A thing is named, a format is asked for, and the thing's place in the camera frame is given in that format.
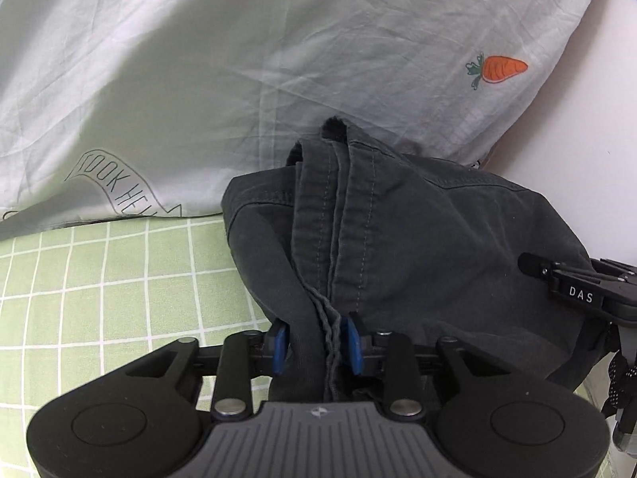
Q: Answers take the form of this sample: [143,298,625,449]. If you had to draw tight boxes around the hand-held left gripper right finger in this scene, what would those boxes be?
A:
[346,311,514,418]

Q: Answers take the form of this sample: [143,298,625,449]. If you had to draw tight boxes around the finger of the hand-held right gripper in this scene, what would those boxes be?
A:
[594,258,637,286]
[518,253,609,317]

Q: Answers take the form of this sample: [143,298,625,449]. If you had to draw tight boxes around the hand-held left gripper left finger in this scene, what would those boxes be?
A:
[122,319,290,418]

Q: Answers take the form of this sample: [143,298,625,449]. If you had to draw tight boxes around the dark navy pants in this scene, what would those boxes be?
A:
[221,116,614,403]

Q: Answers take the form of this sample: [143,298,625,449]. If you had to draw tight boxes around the green grid bed sheet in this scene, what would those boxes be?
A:
[0,208,279,478]

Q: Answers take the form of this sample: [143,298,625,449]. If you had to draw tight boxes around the pale green printed pillow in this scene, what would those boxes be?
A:
[0,0,605,244]

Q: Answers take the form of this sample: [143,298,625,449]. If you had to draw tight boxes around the black dotted lanyard strap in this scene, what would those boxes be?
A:
[600,351,637,418]

